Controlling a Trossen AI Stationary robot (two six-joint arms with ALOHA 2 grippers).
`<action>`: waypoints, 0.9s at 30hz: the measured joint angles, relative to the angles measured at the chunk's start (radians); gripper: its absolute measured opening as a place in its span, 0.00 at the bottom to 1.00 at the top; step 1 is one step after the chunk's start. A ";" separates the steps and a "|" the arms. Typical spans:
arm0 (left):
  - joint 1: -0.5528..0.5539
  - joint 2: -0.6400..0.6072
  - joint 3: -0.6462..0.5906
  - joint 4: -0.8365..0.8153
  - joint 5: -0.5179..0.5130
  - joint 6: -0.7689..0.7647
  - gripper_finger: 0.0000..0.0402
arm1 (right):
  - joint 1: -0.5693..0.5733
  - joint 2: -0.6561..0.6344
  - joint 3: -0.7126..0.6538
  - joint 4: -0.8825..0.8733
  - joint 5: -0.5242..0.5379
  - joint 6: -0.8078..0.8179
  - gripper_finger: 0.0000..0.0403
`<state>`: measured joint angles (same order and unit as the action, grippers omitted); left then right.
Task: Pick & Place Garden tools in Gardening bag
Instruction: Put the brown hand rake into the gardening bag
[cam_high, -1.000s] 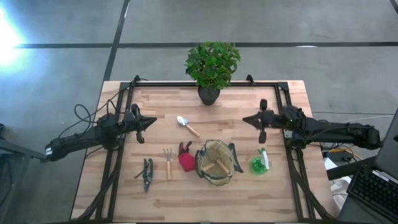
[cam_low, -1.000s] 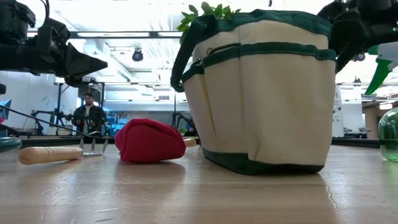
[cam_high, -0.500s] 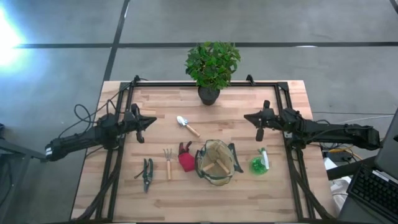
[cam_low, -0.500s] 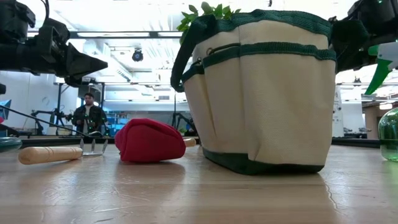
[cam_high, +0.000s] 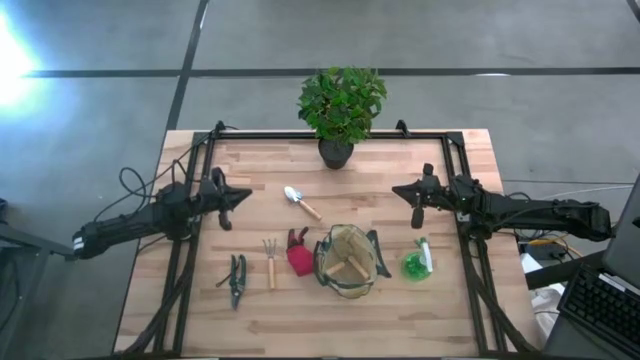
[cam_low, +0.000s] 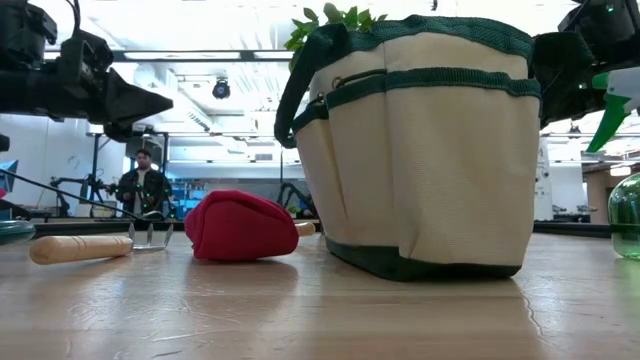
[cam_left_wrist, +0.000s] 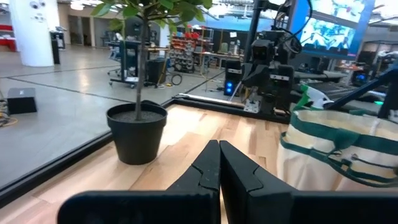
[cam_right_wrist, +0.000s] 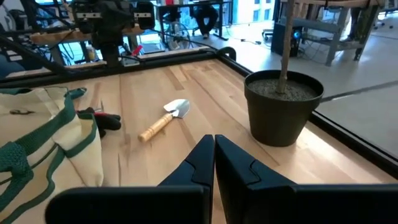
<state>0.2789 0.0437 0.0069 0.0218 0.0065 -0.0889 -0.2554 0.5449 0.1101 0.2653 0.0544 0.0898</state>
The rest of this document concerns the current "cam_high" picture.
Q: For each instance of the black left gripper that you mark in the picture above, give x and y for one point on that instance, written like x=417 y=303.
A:
x=215 y=197

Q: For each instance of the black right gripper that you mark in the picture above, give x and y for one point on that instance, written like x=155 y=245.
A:
x=432 y=192

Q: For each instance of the green spray bottle white nozzle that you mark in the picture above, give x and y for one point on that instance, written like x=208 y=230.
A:
x=415 y=266

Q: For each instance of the tan gardening bag green trim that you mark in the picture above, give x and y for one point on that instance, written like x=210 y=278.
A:
x=345 y=242

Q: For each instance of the green pruning shears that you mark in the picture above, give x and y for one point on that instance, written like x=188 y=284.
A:
x=237 y=280

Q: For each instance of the red gardening glove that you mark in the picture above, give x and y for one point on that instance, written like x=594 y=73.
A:
x=300 y=260

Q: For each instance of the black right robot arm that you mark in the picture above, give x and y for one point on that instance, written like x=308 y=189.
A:
x=525 y=210

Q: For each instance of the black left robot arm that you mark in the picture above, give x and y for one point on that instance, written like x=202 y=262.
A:
x=125 y=225

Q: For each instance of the white plastic bag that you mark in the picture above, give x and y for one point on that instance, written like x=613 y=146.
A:
x=545 y=300

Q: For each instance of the green potted plant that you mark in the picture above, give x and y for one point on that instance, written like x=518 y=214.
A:
x=340 y=105

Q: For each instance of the black power box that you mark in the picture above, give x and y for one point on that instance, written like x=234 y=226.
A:
x=542 y=250

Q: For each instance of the black metal bar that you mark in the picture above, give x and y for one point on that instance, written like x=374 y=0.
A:
x=565 y=270

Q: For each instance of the black metal stand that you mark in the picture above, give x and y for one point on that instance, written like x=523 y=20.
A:
x=30 y=242

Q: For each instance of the black laptop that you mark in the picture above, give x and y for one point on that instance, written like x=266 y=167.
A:
x=600 y=305

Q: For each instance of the black metal table frame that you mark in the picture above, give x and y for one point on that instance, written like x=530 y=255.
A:
x=260 y=135

